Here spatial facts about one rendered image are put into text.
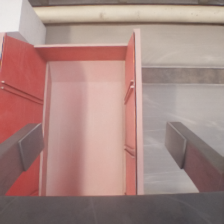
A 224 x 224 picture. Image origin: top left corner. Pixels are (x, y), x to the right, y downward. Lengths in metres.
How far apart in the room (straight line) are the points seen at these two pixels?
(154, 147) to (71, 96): 0.20
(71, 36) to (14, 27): 0.13
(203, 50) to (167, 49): 0.08
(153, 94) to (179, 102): 0.06
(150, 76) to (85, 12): 0.20
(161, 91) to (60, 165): 0.26
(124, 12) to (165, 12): 0.09
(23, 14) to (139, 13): 0.23
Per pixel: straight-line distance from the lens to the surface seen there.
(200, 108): 0.39
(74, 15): 0.42
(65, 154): 0.36
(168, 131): 0.16
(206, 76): 0.42
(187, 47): 0.42
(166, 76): 0.39
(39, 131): 0.17
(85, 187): 0.36
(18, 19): 0.35
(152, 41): 0.41
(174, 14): 0.42
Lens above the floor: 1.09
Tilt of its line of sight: 82 degrees down
